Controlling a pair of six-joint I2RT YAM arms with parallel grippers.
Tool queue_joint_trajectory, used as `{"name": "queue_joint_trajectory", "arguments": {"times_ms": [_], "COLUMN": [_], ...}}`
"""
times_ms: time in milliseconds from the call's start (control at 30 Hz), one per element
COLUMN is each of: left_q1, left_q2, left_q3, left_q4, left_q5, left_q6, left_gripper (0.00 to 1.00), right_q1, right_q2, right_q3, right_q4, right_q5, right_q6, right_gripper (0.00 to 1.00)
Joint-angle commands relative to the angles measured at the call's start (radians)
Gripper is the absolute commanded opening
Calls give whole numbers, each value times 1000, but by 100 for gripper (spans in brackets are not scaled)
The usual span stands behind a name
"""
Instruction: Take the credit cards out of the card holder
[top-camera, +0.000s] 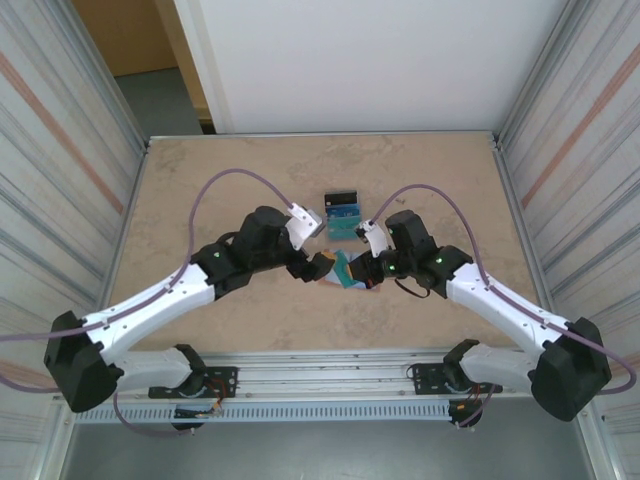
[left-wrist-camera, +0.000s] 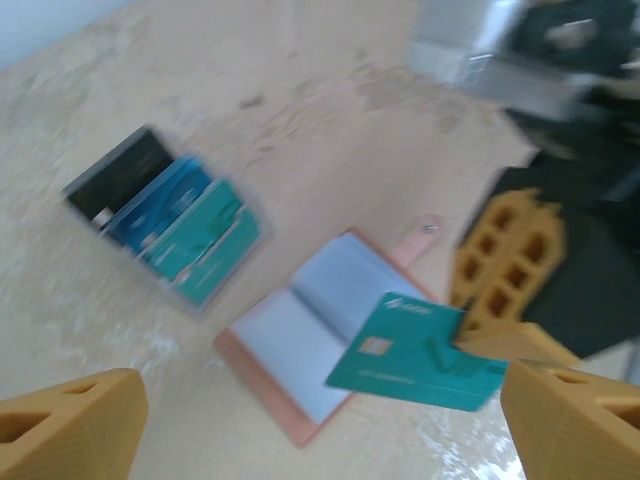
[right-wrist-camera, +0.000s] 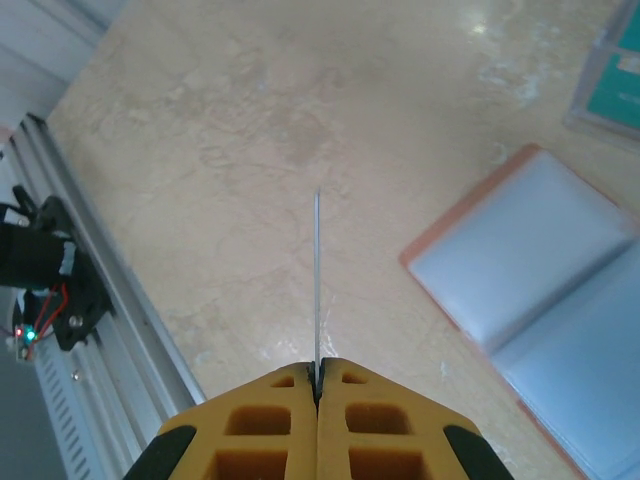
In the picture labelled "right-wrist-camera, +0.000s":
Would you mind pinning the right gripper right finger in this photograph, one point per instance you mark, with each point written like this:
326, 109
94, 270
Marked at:
395, 435

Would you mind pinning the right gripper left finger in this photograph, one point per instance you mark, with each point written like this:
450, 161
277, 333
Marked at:
250, 435

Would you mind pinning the pale-edged plastic card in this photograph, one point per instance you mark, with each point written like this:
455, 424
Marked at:
317, 280

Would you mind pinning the plain teal card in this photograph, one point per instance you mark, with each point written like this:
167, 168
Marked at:
615, 95

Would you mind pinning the small circuit board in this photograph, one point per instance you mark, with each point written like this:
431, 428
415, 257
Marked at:
25, 342

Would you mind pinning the aluminium rail frame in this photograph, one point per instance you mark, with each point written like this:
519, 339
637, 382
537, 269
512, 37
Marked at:
130, 320

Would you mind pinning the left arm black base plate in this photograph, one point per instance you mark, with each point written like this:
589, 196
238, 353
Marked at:
85, 305

